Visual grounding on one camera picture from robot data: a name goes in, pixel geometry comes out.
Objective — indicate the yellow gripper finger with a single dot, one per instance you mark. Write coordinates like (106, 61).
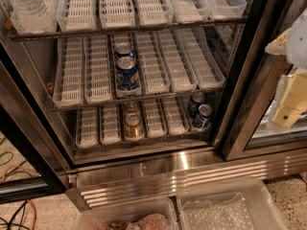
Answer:
(278, 46)

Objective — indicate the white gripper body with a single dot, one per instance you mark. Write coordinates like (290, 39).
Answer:
(297, 42)

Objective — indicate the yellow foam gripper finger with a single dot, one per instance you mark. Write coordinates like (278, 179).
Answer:
(290, 100)

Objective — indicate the clear plastic water bottle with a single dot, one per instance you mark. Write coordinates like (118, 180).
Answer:
(32, 16)

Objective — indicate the closed glass fridge door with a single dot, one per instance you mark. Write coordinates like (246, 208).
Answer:
(248, 136)

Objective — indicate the stainless fridge bottom grille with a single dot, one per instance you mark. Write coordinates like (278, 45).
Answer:
(164, 175)

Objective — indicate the open fridge door left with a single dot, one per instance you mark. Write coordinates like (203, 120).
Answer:
(20, 124)

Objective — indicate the clear tray middle far right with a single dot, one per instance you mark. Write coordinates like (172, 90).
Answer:
(193, 42)

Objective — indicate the dark blue can front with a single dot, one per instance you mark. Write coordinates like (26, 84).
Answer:
(203, 116)

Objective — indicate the dark blue can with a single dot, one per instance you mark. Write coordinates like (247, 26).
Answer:
(195, 101)
(203, 116)

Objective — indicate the dark blue can rear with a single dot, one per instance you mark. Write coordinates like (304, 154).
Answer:
(195, 101)

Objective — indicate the clear bin with bubble wrap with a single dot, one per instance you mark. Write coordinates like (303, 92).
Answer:
(234, 204)

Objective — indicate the blue Pepsi can front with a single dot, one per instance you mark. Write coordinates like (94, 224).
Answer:
(127, 73)

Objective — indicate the blue pepsi can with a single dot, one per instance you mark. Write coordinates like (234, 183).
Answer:
(124, 50)
(127, 73)

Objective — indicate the clear tray holding Pepsi cans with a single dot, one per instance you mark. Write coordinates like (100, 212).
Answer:
(118, 39)

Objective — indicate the blue Pepsi can rear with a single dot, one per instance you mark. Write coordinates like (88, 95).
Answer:
(124, 50)

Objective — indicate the brown soda can rear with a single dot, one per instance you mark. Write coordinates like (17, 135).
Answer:
(132, 107)

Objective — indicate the brown soda can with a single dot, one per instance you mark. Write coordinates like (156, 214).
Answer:
(133, 127)
(132, 107)

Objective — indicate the brown soda can front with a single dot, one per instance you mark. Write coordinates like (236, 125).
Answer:
(133, 127)

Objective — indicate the clear bin with brown items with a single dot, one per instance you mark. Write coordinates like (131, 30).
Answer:
(154, 213)

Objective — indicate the clear tray middle far left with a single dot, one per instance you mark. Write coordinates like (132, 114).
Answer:
(68, 90)

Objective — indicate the middle wire shelf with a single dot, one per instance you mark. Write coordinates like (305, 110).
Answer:
(136, 99)

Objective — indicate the wire shelf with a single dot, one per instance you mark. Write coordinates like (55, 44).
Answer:
(136, 99)
(198, 135)
(15, 36)

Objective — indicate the bottom wire shelf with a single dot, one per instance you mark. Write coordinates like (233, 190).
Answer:
(198, 135)

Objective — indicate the top wire shelf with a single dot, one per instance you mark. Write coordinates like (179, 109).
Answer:
(15, 36)

